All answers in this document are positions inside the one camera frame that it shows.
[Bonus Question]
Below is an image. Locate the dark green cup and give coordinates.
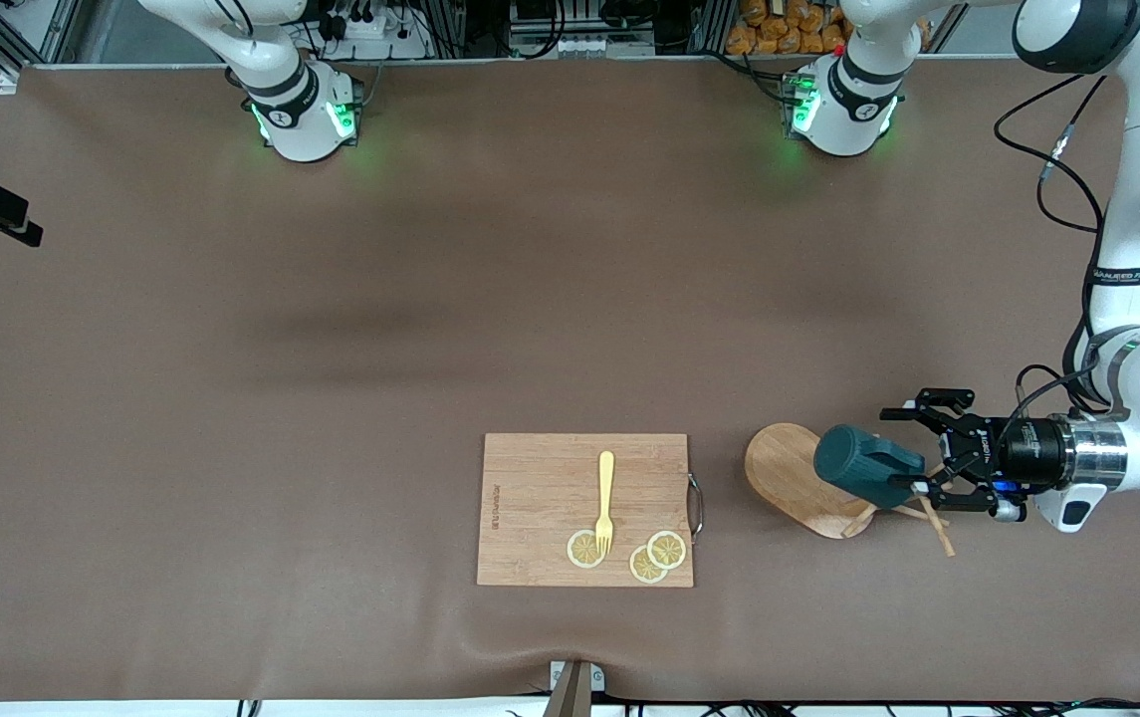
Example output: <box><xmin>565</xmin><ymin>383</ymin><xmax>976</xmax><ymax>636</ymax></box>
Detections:
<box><xmin>813</xmin><ymin>422</ymin><xmax>927</xmax><ymax>510</ymax></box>

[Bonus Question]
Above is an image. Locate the wooden cup rack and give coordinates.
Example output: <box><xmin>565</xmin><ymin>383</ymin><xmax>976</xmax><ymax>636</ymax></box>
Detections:
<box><xmin>744</xmin><ymin>422</ymin><xmax>959</xmax><ymax>559</ymax></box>

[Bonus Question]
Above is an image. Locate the lemon slice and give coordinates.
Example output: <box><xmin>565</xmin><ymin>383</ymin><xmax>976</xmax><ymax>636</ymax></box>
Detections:
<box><xmin>646</xmin><ymin>530</ymin><xmax>688</xmax><ymax>571</ymax></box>
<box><xmin>567</xmin><ymin>529</ymin><xmax>608</xmax><ymax>570</ymax></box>
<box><xmin>628</xmin><ymin>545</ymin><xmax>670</xmax><ymax>586</ymax></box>

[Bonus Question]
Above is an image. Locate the yellow plastic fork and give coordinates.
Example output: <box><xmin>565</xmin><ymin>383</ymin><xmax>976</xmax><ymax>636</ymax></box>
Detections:
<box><xmin>594</xmin><ymin>450</ymin><xmax>617</xmax><ymax>557</ymax></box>

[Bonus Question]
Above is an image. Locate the brown table mat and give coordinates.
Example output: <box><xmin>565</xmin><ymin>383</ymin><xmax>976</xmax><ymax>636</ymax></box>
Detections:
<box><xmin>0</xmin><ymin>58</ymin><xmax>1140</xmax><ymax>704</ymax></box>

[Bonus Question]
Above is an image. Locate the pile of orange packets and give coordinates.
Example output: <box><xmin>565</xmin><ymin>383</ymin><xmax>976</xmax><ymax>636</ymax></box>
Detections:
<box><xmin>726</xmin><ymin>0</ymin><xmax>854</xmax><ymax>57</ymax></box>

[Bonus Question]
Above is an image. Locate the wooden cutting board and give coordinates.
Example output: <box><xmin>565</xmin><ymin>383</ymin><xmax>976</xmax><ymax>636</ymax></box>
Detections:
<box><xmin>476</xmin><ymin>432</ymin><xmax>705</xmax><ymax>589</ymax></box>

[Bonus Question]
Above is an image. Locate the white power strip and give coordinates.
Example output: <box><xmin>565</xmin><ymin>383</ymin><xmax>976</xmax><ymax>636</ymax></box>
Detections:
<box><xmin>510</xmin><ymin>30</ymin><xmax>657</xmax><ymax>59</ymax></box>
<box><xmin>316</xmin><ymin>0</ymin><xmax>431</xmax><ymax>61</ymax></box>

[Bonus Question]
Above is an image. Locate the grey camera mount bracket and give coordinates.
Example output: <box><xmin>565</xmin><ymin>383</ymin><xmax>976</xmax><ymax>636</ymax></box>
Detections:
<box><xmin>542</xmin><ymin>659</ymin><xmax>606</xmax><ymax>717</ymax></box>

